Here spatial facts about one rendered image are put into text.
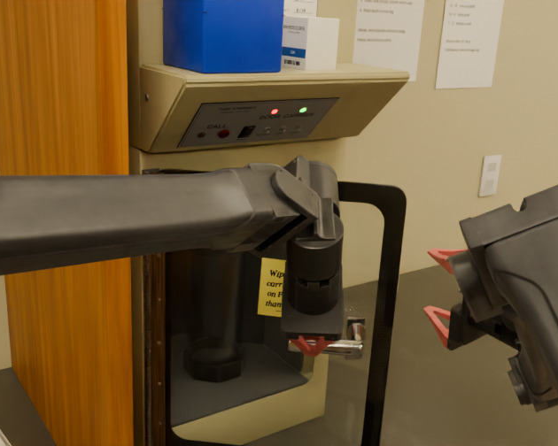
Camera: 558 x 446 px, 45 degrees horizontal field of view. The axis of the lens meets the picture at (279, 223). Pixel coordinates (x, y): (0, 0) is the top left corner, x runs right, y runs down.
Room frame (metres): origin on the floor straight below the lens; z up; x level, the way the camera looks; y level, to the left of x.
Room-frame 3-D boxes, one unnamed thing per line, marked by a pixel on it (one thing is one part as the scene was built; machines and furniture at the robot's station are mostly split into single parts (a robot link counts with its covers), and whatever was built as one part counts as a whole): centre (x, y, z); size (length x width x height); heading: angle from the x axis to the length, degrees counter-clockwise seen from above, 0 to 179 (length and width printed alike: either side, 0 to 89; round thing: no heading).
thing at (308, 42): (0.86, -0.02, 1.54); 0.05 x 0.05 x 0.06; 40
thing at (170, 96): (0.84, 0.01, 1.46); 0.32 x 0.12 x 0.10; 125
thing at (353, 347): (0.74, -0.07, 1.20); 0.10 x 0.05 x 0.03; 85
